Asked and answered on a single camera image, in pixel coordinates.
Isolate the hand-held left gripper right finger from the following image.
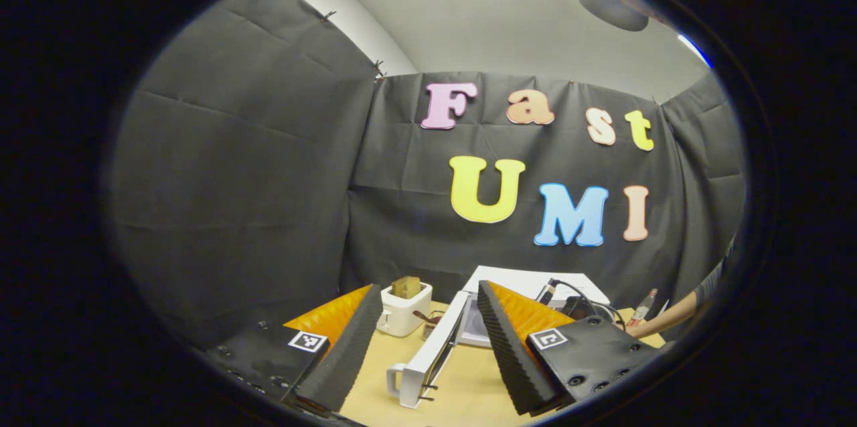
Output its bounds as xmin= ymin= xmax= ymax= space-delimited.
xmin=477 ymin=280 xmax=661 ymax=416

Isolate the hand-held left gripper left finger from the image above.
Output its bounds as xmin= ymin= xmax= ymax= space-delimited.
xmin=204 ymin=284 xmax=384 ymax=413

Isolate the white microwave oven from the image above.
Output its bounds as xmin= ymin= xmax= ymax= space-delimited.
xmin=387 ymin=265 xmax=611 ymax=410

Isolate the white toaster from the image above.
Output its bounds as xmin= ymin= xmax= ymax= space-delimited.
xmin=376 ymin=280 xmax=433 ymax=338

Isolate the clear bottle with red label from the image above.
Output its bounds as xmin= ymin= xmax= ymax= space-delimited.
xmin=636 ymin=288 xmax=659 ymax=329

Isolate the black backdrop cloth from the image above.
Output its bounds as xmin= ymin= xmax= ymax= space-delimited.
xmin=107 ymin=0 xmax=747 ymax=354

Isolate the dark round dome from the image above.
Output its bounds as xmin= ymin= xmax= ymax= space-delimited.
xmin=577 ymin=0 xmax=650 ymax=32

